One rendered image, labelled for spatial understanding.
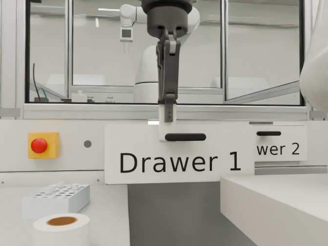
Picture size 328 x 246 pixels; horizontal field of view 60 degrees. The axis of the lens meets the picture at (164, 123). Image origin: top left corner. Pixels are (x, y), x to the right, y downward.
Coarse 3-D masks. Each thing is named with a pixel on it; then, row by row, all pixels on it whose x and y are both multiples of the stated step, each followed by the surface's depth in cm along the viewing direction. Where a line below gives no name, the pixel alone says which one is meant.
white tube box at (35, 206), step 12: (36, 192) 55; (60, 192) 56; (72, 192) 56; (84, 192) 59; (24, 204) 50; (36, 204) 50; (48, 204) 50; (60, 204) 50; (72, 204) 52; (84, 204) 59; (24, 216) 50; (36, 216) 50
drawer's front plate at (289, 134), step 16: (256, 128) 87; (272, 128) 88; (288, 128) 89; (304, 128) 89; (256, 144) 87; (272, 144) 88; (288, 144) 88; (304, 144) 89; (256, 160) 87; (272, 160) 88; (288, 160) 88; (304, 160) 89
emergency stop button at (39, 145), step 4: (36, 140) 73; (40, 140) 73; (44, 140) 74; (32, 144) 73; (36, 144) 73; (40, 144) 73; (44, 144) 74; (32, 148) 73; (36, 148) 73; (40, 148) 73; (44, 148) 74; (36, 152) 74; (40, 152) 74
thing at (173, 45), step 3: (168, 36) 48; (171, 36) 49; (168, 39) 48; (171, 39) 47; (171, 42) 46; (174, 42) 46; (171, 45) 46; (174, 45) 46; (171, 48) 46; (174, 48) 46; (171, 51) 47; (174, 51) 47
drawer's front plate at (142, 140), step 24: (120, 144) 52; (144, 144) 53; (168, 144) 54; (192, 144) 54; (216, 144) 55; (240, 144) 56; (120, 168) 52; (144, 168) 53; (168, 168) 54; (192, 168) 54; (216, 168) 55
